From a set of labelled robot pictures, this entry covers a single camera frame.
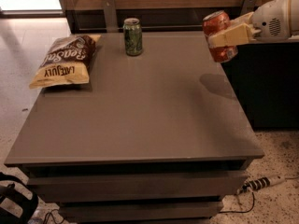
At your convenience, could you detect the metal bracket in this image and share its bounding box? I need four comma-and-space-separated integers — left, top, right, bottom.
240, 0, 257, 15
102, 0, 119, 33

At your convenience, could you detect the grey drawer cabinet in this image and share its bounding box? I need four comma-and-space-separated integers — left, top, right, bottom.
6, 32, 263, 224

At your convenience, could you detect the black power cable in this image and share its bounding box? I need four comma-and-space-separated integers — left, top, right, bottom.
219, 191, 256, 215

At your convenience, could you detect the left metal bracket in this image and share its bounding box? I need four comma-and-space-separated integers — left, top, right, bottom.
102, 0, 119, 33

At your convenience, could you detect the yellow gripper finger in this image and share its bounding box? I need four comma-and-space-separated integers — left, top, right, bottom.
231, 12, 253, 25
207, 22, 261, 48

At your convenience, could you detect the lower grey drawer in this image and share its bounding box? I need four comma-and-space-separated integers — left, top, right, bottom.
59, 202, 223, 223

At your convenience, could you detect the green soda can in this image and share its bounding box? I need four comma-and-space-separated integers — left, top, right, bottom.
123, 18, 143, 56

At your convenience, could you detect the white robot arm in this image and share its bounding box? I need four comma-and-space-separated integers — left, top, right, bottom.
207, 0, 299, 48

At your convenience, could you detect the top grey drawer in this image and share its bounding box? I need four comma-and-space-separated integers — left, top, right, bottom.
29, 171, 247, 203

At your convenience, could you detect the right metal bracket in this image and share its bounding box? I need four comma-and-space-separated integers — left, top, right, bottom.
240, 0, 257, 15

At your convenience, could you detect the grey counter ledge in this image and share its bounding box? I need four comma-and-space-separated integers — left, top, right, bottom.
249, 35, 299, 45

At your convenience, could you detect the grey drawer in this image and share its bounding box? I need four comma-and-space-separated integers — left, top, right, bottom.
59, 202, 223, 223
29, 171, 247, 203

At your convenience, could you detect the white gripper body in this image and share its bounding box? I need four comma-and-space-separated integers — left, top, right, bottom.
252, 0, 292, 42

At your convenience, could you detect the red coke can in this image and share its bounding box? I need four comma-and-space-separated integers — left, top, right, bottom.
203, 10, 238, 63

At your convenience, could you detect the brown yellow chip bag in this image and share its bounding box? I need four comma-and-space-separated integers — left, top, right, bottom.
29, 35, 101, 89

